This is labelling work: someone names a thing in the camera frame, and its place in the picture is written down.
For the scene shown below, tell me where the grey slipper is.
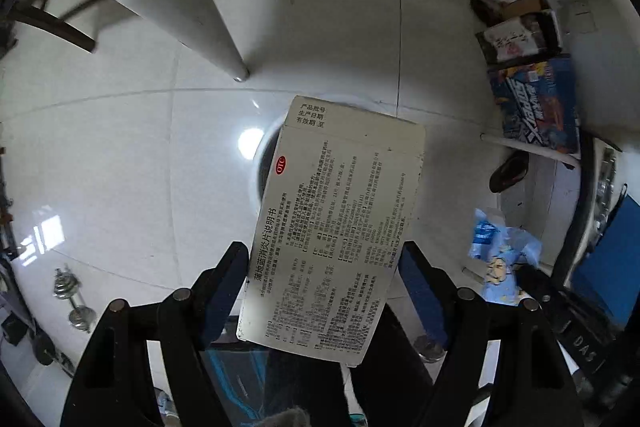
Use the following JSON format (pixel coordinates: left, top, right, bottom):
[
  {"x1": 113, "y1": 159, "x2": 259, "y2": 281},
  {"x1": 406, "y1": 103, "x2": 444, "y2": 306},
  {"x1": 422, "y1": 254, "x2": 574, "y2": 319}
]
[{"x1": 255, "y1": 407, "x2": 313, "y2": 427}]

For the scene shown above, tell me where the metal dumbbell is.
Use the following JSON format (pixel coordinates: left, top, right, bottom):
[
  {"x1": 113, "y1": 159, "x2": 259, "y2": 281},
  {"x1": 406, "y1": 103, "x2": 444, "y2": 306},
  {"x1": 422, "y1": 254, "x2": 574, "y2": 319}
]
[{"x1": 52, "y1": 267, "x2": 98, "y2": 333}]

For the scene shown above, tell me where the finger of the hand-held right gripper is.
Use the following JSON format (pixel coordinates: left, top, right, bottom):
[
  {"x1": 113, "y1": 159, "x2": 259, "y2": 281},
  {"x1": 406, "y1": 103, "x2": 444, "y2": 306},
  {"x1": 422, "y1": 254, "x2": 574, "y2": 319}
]
[{"x1": 515, "y1": 263, "x2": 568, "y2": 308}]

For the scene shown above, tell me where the printed cardboard box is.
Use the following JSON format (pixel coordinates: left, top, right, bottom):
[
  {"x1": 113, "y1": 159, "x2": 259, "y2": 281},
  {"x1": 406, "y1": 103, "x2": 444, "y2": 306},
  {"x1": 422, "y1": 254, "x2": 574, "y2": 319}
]
[{"x1": 472, "y1": 0, "x2": 563, "y2": 65}]

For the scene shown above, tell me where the black slipper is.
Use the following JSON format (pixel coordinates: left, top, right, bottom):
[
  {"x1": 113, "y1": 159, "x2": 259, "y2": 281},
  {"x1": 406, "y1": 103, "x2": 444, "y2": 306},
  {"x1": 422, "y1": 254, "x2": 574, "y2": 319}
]
[{"x1": 489, "y1": 152, "x2": 531, "y2": 194}]

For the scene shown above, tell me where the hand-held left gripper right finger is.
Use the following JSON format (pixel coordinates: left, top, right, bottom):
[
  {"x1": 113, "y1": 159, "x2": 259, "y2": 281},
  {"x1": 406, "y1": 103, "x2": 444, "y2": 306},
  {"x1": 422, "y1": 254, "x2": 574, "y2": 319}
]
[{"x1": 397, "y1": 241, "x2": 586, "y2": 427}]

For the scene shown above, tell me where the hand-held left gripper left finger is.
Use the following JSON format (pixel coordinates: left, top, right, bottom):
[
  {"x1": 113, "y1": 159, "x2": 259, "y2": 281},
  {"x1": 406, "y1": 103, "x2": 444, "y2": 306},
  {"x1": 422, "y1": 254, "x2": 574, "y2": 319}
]
[{"x1": 60, "y1": 241, "x2": 251, "y2": 427}]

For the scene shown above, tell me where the plain blue box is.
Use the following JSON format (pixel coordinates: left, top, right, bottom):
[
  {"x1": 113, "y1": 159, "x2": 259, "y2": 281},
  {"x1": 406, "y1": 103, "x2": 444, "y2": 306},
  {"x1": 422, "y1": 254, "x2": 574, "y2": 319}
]
[{"x1": 570, "y1": 194, "x2": 640, "y2": 333}]

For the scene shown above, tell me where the dark wooden chair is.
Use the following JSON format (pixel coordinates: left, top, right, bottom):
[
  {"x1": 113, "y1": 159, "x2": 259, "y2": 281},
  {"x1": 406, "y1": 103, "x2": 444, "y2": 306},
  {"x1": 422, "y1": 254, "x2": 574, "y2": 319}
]
[{"x1": 10, "y1": 0, "x2": 108, "y2": 52}]

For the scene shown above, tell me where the cream medicine box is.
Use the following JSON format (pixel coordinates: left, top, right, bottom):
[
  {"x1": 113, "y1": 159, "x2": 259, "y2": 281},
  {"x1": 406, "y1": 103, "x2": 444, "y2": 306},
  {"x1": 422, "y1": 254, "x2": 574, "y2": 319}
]
[{"x1": 235, "y1": 95, "x2": 427, "y2": 368}]

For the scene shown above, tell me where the blue cartoon packet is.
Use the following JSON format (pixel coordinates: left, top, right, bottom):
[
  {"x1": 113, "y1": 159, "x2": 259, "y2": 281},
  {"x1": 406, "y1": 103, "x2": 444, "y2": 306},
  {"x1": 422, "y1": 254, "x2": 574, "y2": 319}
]
[{"x1": 467, "y1": 207, "x2": 543, "y2": 308}]

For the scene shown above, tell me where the blue printed box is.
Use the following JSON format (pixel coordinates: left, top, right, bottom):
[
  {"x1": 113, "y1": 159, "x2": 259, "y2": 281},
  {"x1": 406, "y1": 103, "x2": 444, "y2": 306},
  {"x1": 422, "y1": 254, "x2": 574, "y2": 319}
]
[{"x1": 487, "y1": 54, "x2": 581, "y2": 155}]

